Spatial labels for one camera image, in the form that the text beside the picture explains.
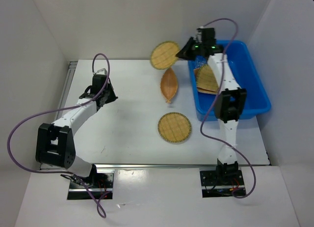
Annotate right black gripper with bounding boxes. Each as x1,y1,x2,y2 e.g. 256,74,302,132
176,36,205,61

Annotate rounded square orange woven tray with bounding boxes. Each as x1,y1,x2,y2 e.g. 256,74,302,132
195,68,219,94

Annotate fan-shaped orange woven tray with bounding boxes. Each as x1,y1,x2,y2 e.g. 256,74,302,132
193,68,200,85

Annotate round bamboo tray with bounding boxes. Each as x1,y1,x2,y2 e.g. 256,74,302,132
150,41,180,70
157,112,192,143

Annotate trapezoid yellow bamboo tray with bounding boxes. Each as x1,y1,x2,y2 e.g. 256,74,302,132
196,64,219,92

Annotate boat-shaped orange woven basket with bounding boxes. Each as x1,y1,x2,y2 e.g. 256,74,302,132
160,67,178,104

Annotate clear plastic cup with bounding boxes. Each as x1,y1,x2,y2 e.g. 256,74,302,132
194,56,208,69

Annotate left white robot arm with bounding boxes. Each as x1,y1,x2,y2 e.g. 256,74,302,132
35,74,118,188

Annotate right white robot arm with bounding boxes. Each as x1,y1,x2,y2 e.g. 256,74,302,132
176,27,247,184

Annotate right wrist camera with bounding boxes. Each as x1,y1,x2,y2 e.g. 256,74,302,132
195,27,204,42

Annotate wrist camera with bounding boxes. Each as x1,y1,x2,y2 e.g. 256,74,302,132
195,27,204,42
93,68,107,75

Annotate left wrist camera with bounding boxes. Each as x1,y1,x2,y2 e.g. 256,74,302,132
93,68,107,75

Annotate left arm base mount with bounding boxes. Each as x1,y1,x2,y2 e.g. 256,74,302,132
60,170,114,200

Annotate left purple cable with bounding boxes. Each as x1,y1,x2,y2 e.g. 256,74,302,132
7,53,111,219

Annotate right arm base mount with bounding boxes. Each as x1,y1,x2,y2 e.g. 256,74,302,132
200,170,246,198

